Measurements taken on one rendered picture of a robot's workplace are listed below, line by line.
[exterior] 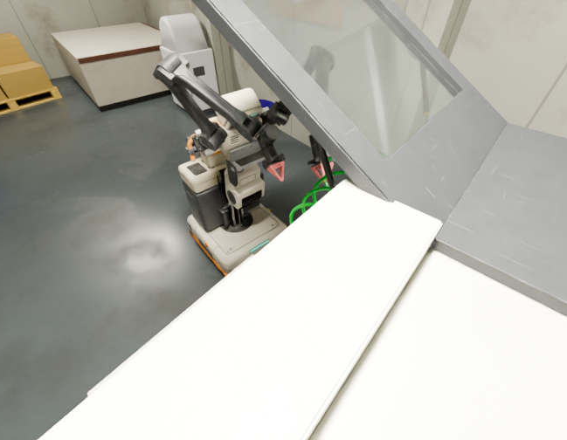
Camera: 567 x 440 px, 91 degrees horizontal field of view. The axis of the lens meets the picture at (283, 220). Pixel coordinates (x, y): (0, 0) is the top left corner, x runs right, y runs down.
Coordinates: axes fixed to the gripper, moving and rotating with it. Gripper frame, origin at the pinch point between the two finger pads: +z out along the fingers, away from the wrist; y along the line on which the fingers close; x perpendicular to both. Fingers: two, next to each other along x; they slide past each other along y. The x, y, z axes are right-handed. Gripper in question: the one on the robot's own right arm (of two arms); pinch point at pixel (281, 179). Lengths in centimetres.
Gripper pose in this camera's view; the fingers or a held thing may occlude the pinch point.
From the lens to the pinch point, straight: 119.1
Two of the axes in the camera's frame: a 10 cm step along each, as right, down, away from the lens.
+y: 4.0, -1.1, -9.1
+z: 4.0, 9.2, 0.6
